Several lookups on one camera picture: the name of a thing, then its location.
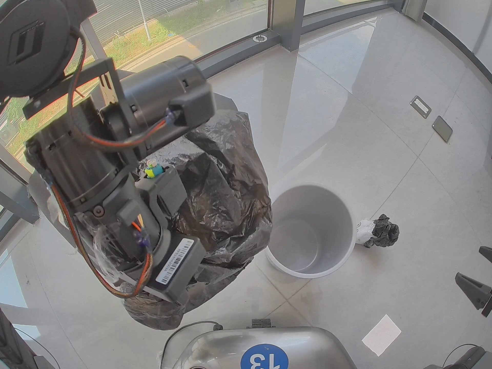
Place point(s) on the black plastic bag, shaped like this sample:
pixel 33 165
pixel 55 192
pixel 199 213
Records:
pixel 226 206

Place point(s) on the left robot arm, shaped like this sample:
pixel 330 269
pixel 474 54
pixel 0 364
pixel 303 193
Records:
pixel 30 44

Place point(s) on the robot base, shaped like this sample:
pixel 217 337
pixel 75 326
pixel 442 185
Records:
pixel 230 348

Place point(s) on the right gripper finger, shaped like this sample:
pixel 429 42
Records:
pixel 486 253
pixel 473 288

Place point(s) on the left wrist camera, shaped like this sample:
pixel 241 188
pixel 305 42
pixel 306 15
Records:
pixel 169 190

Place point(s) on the black plastic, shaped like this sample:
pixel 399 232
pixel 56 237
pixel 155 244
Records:
pixel 384 231

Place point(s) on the white paper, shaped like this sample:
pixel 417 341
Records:
pixel 364 231

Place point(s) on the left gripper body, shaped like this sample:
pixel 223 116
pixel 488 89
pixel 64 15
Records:
pixel 173 267

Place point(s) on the white trash bin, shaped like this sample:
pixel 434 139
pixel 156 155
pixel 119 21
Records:
pixel 307 236

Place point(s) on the window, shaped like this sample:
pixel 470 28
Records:
pixel 215 10

